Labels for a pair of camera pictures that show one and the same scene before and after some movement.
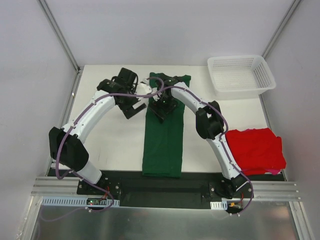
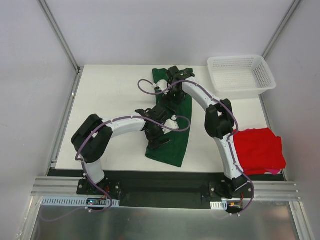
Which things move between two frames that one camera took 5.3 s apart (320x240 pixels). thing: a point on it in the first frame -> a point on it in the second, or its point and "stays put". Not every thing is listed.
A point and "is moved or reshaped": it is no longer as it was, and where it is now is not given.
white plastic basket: (234, 77) stays put
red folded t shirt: (256, 150) stays put
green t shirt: (163, 142) is moved or reshaped
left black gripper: (133, 110) -> (158, 142)
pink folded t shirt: (274, 171) stays put
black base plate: (191, 190) stays put
